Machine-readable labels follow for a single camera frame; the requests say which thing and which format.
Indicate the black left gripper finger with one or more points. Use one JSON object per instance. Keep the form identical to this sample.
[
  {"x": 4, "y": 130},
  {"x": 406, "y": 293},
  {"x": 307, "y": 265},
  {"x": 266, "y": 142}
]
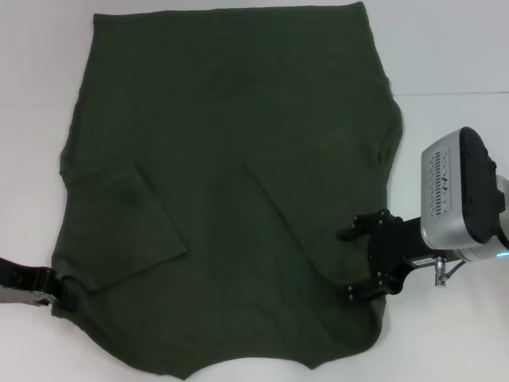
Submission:
[{"x": 68, "y": 296}]

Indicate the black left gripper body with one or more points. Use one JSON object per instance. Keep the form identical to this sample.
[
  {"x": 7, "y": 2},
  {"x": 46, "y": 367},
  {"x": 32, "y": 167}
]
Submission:
[{"x": 24, "y": 282}]

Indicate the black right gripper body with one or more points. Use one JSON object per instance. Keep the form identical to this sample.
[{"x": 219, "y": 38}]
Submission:
[{"x": 397, "y": 250}]

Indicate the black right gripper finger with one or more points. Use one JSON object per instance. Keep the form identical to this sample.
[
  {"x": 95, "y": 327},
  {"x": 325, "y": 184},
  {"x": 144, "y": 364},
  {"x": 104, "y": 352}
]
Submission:
[
  {"x": 358, "y": 228},
  {"x": 366, "y": 290}
]

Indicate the dark green shirt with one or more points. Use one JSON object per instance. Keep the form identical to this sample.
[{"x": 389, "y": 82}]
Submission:
[{"x": 238, "y": 139}]

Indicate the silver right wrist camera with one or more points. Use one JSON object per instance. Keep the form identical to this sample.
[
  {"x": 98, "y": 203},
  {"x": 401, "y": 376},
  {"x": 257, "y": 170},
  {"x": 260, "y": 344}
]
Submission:
[{"x": 461, "y": 191}]

